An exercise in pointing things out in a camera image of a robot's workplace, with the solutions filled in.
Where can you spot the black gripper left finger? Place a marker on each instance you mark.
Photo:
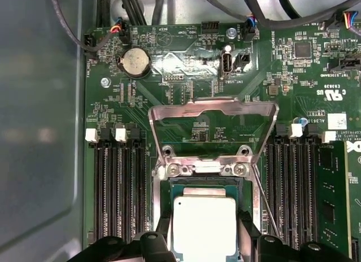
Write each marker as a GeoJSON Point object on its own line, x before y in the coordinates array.
{"type": "Point", "coordinates": [153, 245]}

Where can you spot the silver coin cell battery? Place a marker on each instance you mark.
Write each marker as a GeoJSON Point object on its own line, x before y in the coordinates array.
{"type": "Point", "coordinates": [136, 62]}

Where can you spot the black fan connector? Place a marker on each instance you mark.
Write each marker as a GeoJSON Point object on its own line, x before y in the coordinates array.
{"type": "Point", "coordinates": [249, 29]}
{"type": "Point", "coordinates": [122, 33]}

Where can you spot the white board sticker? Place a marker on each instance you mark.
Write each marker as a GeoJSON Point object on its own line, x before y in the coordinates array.
{"type": "Point", "coordinates": [337, 121]}

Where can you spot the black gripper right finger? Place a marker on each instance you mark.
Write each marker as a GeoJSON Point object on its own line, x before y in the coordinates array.
{"type": "Point", "coordinates": [270, 249]}

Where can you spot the grey metal PC case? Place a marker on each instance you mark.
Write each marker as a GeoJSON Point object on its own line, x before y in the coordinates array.
{"type": "Point", "coordinates": [42, 104]}

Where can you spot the green installed RAM stick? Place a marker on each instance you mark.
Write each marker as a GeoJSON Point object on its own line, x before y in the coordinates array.
{"type": "Point", "coordinates": [332, 203]}

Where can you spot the metal socket cover frame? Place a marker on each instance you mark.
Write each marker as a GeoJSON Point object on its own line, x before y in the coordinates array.
{"type": "Point", "coordinates": [175, 110]}

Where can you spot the internal USB port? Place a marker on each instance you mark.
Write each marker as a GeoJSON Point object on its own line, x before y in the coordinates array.
{"type": "Point", "coordinates": [227, 63]}

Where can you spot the CPU socket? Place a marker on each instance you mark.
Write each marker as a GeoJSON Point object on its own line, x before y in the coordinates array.
{"type": "Point", "coordinates": [256, 208]}

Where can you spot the silver board screw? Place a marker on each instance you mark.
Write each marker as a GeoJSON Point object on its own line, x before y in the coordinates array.
{"type": "Point", "coordinates": [105, 82]}
{"type": "Point", "coordinates": [231, 33]}

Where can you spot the green motherboard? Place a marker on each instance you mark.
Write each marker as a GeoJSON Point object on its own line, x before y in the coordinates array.
{"type": "Point", "coordinates": [141, 104]}

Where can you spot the silver-topped CPU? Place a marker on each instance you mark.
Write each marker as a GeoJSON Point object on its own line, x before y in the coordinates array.
{"type": "Point", "coordinates": [204, 222]}

